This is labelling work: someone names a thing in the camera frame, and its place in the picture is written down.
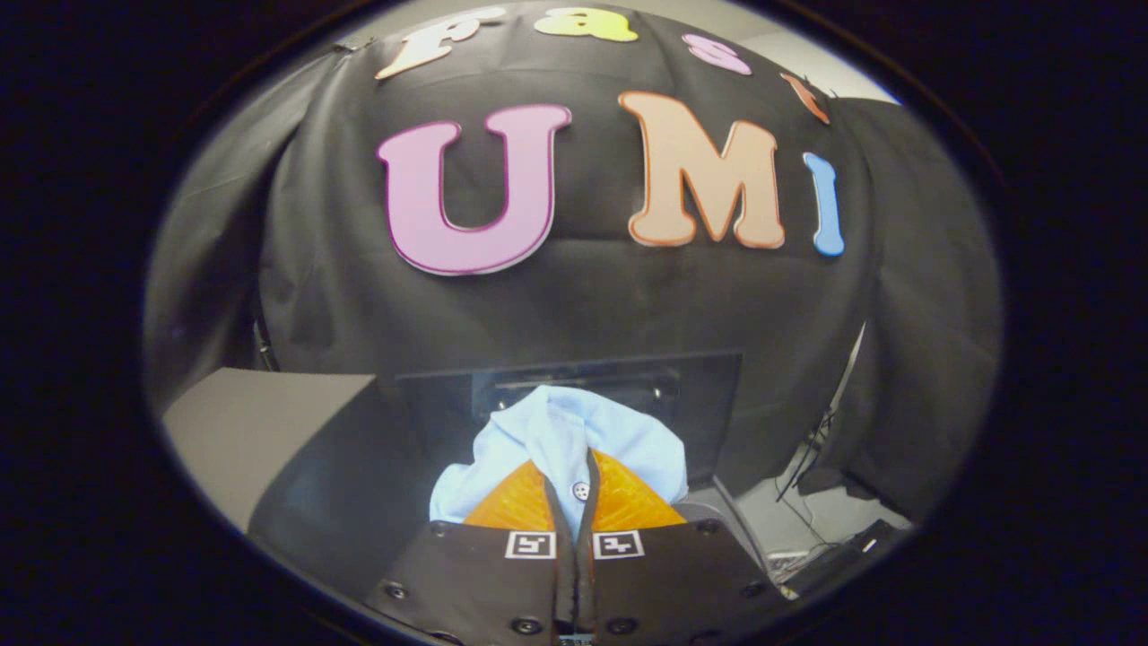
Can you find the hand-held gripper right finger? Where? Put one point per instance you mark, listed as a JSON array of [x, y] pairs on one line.
[[673, 583]]

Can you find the white cabinet with dark top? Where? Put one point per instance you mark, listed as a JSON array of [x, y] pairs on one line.
[[251, 431]]

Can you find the black backdrop cloth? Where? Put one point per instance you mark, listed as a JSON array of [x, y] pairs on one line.
[[592, 305]]

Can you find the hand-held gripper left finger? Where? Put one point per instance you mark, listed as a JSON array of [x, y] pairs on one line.
[[475, 583]]

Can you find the black floor case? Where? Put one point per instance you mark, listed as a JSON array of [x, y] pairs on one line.
[[847, 556]]

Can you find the light blue shirt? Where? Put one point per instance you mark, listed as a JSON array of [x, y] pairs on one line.
[[556, 431]]

